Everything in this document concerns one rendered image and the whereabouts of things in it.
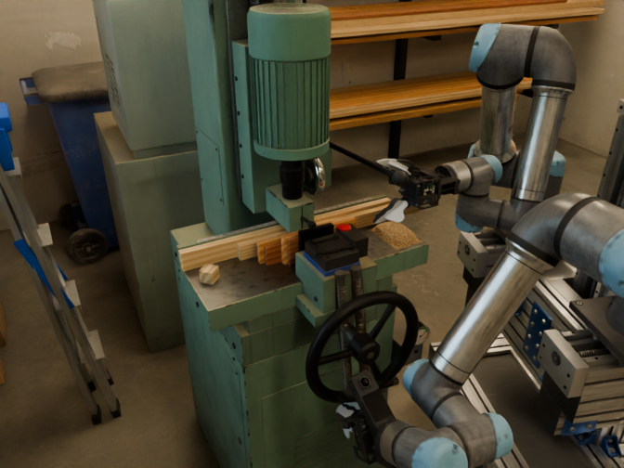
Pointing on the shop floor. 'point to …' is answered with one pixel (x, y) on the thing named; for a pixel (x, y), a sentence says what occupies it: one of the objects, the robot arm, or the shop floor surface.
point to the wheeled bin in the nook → (79, 151)
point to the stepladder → (52, 280)
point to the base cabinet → (269, 400)
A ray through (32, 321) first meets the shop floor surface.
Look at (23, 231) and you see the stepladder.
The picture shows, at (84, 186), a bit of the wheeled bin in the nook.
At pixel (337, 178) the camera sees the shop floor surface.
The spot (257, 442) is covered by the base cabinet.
